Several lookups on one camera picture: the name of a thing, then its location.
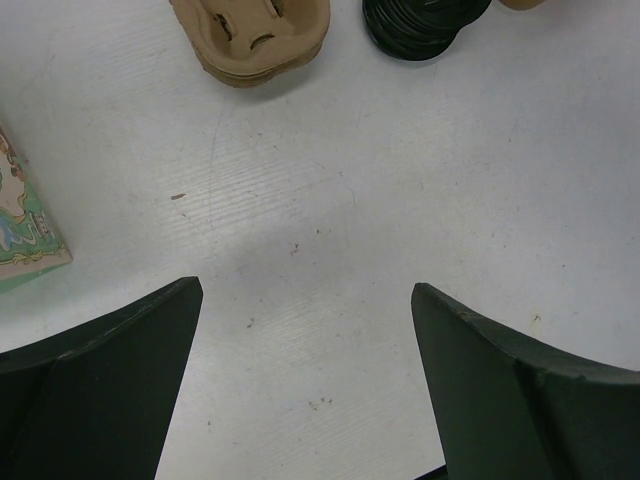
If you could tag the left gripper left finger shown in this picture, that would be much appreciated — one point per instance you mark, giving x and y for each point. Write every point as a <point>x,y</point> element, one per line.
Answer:
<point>96,401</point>

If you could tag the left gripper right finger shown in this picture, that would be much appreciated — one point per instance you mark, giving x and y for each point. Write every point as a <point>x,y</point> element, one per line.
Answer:
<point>508,406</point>

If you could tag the green paper takeout bag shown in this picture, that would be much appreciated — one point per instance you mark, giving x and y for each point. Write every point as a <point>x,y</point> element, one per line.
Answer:
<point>30,243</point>

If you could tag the black coffee lid stack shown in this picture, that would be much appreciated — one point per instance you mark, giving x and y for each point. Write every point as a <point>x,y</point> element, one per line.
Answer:
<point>418,30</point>

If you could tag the brown cardboard cup carrier stack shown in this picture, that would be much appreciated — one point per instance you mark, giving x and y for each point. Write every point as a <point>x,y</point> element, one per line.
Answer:
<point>244,44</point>

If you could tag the brown paper cup stack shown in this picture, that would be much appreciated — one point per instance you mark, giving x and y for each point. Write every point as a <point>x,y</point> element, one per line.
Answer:
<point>521,5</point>

